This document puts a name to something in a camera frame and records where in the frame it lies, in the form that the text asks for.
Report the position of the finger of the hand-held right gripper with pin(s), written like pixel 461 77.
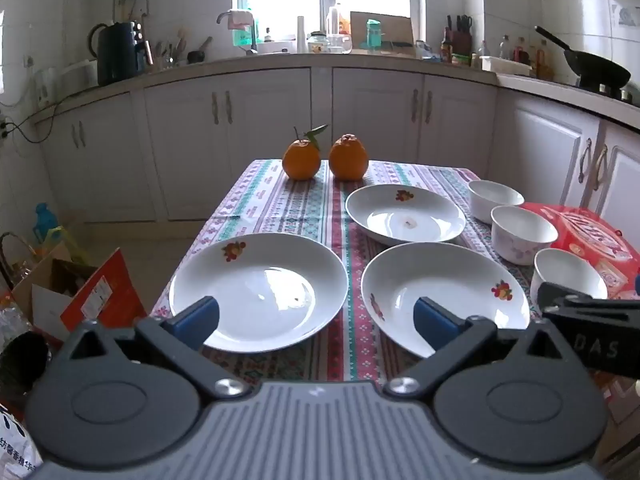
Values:
pixel 552 297

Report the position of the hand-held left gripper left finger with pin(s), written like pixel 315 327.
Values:
pixel 197 317

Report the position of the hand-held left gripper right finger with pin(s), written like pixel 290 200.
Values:
pixel 435 322

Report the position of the white ceramic bowl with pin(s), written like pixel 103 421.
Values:
pixel 487 207
pixel 565 270

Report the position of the white plate with fruit print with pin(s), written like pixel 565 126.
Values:
pixel 260 280
pixel 440 280

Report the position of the white bowl with floral print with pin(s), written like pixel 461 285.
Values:
pixel 520 247

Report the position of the white plate with centre stain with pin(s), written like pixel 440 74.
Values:
pixel 390 220

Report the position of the red printed package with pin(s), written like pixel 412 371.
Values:
pixel 590 235

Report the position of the red cardboard box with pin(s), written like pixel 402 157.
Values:
pixel 120 285

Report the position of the brown cardboard box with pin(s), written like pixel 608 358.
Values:
pixel 45 305

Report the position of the yellow-green plastic bag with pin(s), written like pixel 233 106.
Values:
pixel 65 240

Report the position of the patterned tablecloth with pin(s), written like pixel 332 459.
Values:
pixel 310 210

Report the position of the white kitchen cabinets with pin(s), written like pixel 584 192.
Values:
pixel 190 160

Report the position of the dark bundle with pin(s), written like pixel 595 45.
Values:
pixel 25 365

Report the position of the orange with leaf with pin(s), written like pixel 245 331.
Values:
pixel 300 162

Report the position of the printed plastic bag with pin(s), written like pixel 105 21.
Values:
pixel 15 445

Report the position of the black wok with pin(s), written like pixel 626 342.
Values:
pixel 597 67

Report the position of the white rectangular tray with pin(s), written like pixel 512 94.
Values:
pixel 505 66

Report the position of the utensil holder with utensils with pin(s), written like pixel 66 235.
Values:
pixel 167 60

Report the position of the small black pot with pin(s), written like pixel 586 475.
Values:
pixel 196 56

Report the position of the white countertop appliance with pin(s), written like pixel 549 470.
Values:
pixel 80 77

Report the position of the kitchen countertop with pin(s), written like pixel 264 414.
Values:
pixel 375 60

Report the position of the dark sauce bottle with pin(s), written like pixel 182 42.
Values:
pixel 446 50

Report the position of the knife block with knives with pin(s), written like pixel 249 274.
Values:
pixel 462 42

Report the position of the dark electric kettle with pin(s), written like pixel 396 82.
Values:
pixel 117 55

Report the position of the green dish soap bottle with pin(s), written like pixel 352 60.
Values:
pixel 245 37

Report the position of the teal container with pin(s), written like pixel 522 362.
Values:
pixel 374 37

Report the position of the glass mug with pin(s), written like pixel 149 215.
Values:
pixel 340 45

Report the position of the cardboard sheet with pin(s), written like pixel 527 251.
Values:
pixel 395 30

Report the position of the glass jar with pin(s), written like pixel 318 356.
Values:
pixel 316 44

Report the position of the pink cloth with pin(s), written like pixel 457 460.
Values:
pixel 239 20

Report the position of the metal faucet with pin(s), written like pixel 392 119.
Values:
pixel 220 17

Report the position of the white slender bottle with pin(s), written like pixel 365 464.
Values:
pixel 301 35

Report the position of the plastic cooking oil bottle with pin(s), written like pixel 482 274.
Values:
pixel 342 22

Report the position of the wall socket with plug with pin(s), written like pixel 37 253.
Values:
pixel 4 127

